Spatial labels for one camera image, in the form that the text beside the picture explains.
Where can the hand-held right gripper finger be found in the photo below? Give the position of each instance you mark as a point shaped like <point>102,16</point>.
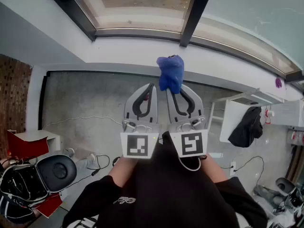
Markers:
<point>198,106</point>
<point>171,110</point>

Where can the person's black shirt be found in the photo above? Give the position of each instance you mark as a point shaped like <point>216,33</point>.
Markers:
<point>171,193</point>

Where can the blue cleaning cloth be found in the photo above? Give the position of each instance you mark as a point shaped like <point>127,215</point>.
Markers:
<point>171,72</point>

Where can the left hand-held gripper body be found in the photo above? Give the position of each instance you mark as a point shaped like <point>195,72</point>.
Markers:
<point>139,146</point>

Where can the white metal rack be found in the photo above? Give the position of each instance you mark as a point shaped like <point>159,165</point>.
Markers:
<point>228,125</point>

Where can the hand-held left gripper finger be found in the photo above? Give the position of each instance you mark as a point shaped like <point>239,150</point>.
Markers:
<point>129,108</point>
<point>154,110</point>

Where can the black equipment bag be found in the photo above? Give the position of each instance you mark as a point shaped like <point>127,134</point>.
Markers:
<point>19,184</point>

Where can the white storage box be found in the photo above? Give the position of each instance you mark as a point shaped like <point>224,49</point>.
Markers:
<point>287,113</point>

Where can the person's right forearm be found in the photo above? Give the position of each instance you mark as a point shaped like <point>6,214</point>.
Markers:
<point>213,172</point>

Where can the small purple rag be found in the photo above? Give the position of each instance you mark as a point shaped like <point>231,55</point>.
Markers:
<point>278,82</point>

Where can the dark window frame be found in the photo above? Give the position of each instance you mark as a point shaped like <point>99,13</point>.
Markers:
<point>190,15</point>

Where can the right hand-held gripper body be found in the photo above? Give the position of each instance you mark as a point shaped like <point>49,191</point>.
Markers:
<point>192,144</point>

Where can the person's left forearm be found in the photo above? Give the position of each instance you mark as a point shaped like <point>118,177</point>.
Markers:
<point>123,172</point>

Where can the dark round chair seat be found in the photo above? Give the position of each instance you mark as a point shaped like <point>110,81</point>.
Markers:
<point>57,172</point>

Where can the white floor socket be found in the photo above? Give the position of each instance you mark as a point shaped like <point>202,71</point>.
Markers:
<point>233,168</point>

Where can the black jacket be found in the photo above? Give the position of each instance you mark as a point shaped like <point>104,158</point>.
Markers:
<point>247,129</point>

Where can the person's left hand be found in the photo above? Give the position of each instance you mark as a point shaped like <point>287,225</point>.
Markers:
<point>147,96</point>

